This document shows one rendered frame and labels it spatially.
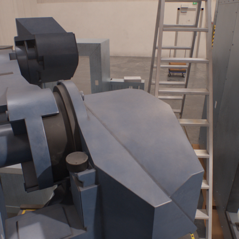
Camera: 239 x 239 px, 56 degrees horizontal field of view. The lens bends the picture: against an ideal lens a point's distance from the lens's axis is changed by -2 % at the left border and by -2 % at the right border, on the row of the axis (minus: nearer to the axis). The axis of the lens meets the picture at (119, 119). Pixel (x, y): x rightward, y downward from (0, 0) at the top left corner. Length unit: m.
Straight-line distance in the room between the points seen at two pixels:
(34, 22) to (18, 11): 9.67
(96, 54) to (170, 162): 3.19
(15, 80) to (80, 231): 0.67
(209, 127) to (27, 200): 1.96
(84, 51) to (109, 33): 7.90
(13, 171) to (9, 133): 1.73
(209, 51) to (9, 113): 1.49
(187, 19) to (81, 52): 8.13
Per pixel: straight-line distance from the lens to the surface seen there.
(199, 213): 1.94
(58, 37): 1.46
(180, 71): 8.01
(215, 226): 2.54
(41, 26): 1.58
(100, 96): 0.85
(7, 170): 2.50
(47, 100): 0.68
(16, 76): 1.13
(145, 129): 0.65
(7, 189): 2.73
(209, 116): 1.78
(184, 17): 11.33
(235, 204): 2.34
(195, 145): 3.65
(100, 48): 3.64
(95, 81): 3.78
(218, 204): 2.61
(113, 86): 4.57
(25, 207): 1.38
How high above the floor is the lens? 2.00
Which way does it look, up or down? 25 degrees down
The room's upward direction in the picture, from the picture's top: straight up
